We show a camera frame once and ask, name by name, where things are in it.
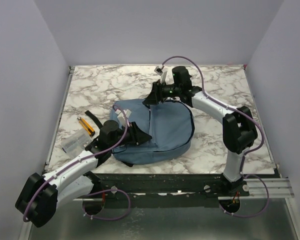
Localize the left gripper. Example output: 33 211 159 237
110 121 153 150

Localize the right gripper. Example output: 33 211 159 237
142 80 181 106

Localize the blue backpack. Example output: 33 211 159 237
108 99 195 167

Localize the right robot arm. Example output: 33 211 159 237
143 65 258 196

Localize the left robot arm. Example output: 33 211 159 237
15 120 152 228

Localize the yellow utility knife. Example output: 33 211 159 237
77 116 95 137

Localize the clear plastic box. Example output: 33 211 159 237
61 129 92 159

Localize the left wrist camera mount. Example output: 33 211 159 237
115 109 132 127

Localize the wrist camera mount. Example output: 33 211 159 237
115 109 132 127
154 64 168 84

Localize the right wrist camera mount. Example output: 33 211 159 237
154 64 168 84

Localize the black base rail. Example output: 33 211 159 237
92 173 249 209

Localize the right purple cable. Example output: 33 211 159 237
161 55 270 218

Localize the aluminium frame rail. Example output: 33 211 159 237
15 64 292 227

